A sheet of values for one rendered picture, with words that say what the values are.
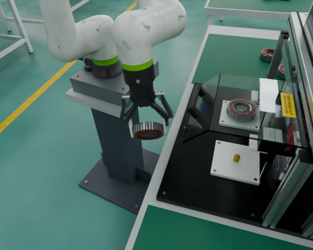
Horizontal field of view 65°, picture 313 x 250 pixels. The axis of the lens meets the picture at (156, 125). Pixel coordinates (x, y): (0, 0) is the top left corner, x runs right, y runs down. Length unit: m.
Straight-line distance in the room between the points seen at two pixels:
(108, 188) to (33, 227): 0.49
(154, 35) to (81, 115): 1.73
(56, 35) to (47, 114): 1.51
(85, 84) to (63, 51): 0.22
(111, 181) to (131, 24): 1.28
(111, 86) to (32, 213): 1.04
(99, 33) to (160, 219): 0.74
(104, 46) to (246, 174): 0.75
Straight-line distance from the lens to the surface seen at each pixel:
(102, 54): 1.13
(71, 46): 1.03
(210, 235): 0.76
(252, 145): 0.80
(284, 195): 0.66
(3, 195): 2.00
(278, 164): 0.85
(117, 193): 1.70
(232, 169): 0.85
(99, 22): 1.09
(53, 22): 0.99
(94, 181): 1.78
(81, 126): 2.22
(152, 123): 0.84
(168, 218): 0.77
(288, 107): 0.66
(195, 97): 0.63
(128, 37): 0.65
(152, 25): 0.68
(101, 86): 1.13
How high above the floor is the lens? 1.44
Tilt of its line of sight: 43 degrees down
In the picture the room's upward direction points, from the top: 2 degrees counter-clockwise
